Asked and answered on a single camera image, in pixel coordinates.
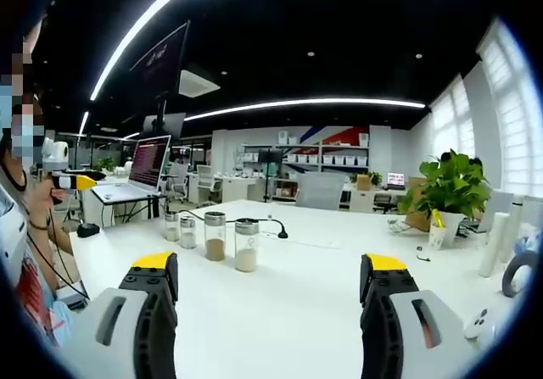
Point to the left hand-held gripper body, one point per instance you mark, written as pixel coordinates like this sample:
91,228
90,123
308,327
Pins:
56,154

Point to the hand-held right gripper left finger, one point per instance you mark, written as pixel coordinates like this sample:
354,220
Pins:
127,311

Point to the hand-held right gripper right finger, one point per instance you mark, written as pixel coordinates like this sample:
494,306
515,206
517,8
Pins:
407,311

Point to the small seasoning bottle white powder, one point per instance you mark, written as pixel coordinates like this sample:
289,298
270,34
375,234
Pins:
188,232
171,227

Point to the tall seasoning bottle brown powder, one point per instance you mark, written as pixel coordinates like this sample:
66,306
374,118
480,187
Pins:
215,239

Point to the tall seasoning bottle white powder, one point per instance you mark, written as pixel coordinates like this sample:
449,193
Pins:
246,247

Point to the white cylinder bottle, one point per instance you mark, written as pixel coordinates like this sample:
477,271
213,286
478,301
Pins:
512,226

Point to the person's left hand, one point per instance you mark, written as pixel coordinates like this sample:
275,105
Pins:
47,192

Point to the dark wristband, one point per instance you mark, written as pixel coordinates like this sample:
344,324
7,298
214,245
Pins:
40,225

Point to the open silver laptop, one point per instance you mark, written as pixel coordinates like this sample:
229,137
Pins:
148,165

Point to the white remote controller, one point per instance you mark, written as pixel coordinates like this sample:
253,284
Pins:
479,323

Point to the white chest device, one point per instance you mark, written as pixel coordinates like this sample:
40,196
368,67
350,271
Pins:
12,243

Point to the small hanging monitor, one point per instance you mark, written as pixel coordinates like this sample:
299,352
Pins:
165,124

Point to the white plant pot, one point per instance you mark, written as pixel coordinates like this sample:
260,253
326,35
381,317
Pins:
447,228

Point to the person with face mask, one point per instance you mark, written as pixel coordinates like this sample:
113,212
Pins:
34,294

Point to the large cardboard box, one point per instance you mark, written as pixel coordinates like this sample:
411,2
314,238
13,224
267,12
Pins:
418,209

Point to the white paper roll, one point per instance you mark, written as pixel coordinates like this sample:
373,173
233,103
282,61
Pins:
494,243

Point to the white office chair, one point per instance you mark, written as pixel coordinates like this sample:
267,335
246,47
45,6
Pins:
207,184

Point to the small distant laptop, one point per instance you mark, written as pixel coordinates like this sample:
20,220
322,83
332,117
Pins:
395,180

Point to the green potted plant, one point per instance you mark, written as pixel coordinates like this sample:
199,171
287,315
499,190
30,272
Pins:
454,184

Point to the large hanging dark monitor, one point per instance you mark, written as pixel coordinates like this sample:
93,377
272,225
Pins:
163,61

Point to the brown cardboard box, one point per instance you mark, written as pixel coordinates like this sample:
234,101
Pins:
364,182

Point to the ceiling air conditioner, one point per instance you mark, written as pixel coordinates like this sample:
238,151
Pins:
197,83

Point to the black gooseneck microphone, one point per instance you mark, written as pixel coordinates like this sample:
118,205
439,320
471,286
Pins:
281,232

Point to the white storage shelf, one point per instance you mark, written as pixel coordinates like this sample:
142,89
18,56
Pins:
322,156

